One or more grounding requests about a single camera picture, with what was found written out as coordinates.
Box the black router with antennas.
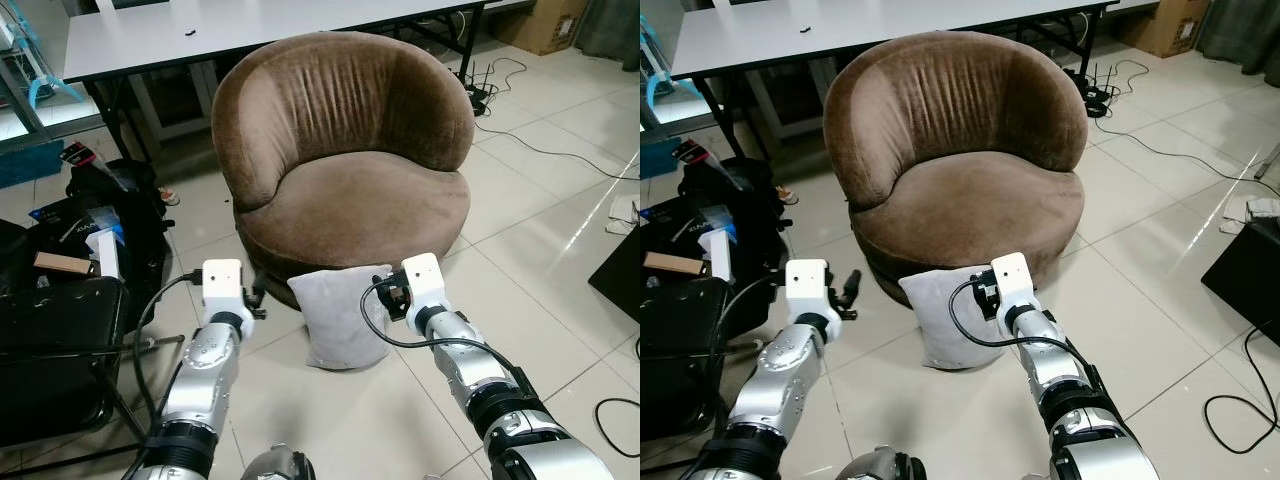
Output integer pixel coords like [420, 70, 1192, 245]
[1073, 64, 1123, 121]
[460, 64, 503, 118]

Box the long black floor cable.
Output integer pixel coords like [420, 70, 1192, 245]
[474, 56, 641, 183]
[1088, 58, 1280, 187]

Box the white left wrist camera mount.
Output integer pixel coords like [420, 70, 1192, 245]
[784, 258, 830, 323]
[202, 258, 247, 322]

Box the brown cardboard box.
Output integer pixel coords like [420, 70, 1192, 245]
[489, 0, 590, 57]
[1117, 0, 1212, 59]

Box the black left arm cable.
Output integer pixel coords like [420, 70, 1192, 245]
[132, 272, 207, 421]
[715, 274, 789, 401]

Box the brown wooden block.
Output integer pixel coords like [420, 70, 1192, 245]
[644, 251, 713, 278]
[32, 251, 98, 278]

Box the brown round velvet sofa chair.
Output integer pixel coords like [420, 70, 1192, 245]
[211, 32, 476, 284]
[823, 31, 1090, 293]

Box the cyan plastic frame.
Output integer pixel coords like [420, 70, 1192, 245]
[27, 68, 87, 107]
[644, 68, 693, 111]

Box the dark grey curtain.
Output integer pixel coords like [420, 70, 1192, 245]
[574, 0, 641, 61]
[1195, 0, 1280, 67]

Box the looped black floor cable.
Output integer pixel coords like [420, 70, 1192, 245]
[1202, 320, 1280, 457]
[594, 397, 641, 460]

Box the grey square pillow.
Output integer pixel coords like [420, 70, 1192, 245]
[288, 265, 394, 372]
[898, 266, 1004, 372]

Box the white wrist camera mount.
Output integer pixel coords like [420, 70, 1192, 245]
[784, 258, 830, 323]
[989, 251, 1037, 311]
[202, 258, 247, 322]
[401, 252, 447, 313]

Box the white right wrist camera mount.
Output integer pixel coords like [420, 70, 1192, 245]
[989, 251, 1037, 311]
[401, 252, 447, 313]

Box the black flat box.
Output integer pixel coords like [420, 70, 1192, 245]
[588, 236, 641, 323]
[1199, 214, 1280, 348]

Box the white crumpled cloth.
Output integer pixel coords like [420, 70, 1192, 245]
[604, 194, 641, 237]
[1219, 194, 1280, 237]

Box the black bag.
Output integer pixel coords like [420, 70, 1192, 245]
[677, 156, 789, 291]
[64, 158, 173, 306]

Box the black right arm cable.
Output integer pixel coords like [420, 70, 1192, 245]
[361, 277, 493, 351]
[948, 277, 1071, 350]

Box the white and blue carton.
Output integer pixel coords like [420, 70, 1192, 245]
[84, 205, 127, 283]
[698, 205, 739, 281]

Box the silver robot leg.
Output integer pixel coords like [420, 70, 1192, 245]
[239, 445, 317, 480]
[834, 446, 927, 480]

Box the grey long table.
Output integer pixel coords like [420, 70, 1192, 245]
[668, 0, 1121, 81]
[62, 0, 533, 84]

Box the blue plastic crate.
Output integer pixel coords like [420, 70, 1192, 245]
[0, 139, 67, 192]
[640, 135, 683, 182]

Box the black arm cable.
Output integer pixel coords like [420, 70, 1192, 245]
[948, 277, 1071, 350]
[361, 277, 493, 351]
[715, 274, 789, 401]
[132, 272, 207, 421]

